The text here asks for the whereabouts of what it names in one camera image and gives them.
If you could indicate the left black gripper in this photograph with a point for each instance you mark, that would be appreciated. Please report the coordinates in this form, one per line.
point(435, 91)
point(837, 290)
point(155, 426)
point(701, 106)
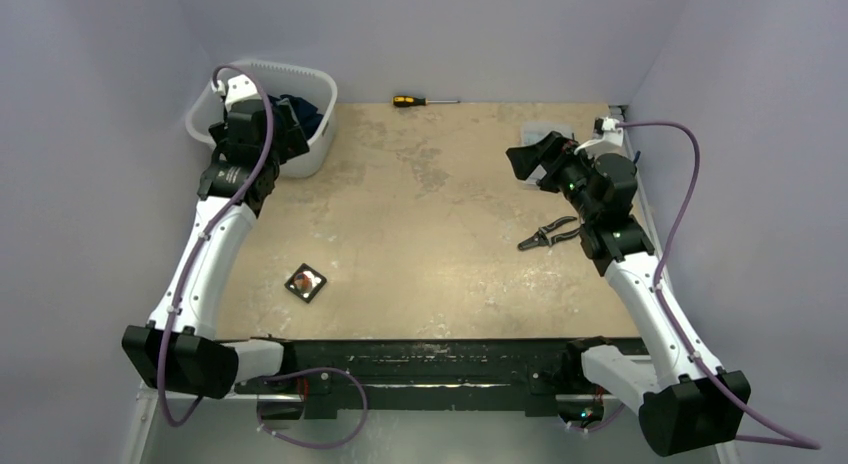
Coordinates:
point(289, 141)

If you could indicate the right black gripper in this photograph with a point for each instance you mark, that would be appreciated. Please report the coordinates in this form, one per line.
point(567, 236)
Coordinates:
point(553, 159)

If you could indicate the navy blue t-shirt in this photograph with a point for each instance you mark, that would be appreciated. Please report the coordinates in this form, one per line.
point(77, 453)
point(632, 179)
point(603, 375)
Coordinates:
point(307, 114)

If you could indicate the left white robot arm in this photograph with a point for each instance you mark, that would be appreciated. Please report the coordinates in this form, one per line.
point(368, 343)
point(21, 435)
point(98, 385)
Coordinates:
point(177, 349)

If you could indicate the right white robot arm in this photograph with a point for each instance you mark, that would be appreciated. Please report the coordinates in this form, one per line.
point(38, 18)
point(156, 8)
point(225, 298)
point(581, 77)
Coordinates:
point(685, 399)

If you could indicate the brooch in black box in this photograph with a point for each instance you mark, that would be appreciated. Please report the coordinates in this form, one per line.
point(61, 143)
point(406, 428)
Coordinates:
point(305, 283)

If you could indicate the clear plastic parts box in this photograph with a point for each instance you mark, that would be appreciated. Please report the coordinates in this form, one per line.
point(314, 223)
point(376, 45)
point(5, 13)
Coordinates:
point(534, 131)

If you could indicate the yellow black screwdriver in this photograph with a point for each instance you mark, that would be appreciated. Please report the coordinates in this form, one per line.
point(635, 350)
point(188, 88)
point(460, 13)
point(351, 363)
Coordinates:
point(407, 101)

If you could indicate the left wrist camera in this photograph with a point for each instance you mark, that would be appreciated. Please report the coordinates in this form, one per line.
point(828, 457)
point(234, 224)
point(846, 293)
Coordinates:
point(235, 90)

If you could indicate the black handled pliers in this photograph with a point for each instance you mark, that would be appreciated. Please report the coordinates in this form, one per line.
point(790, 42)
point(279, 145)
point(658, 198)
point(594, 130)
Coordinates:
point(545, 235)

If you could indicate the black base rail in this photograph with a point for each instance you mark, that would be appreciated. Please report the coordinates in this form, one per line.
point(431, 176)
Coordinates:
point(538, 377)

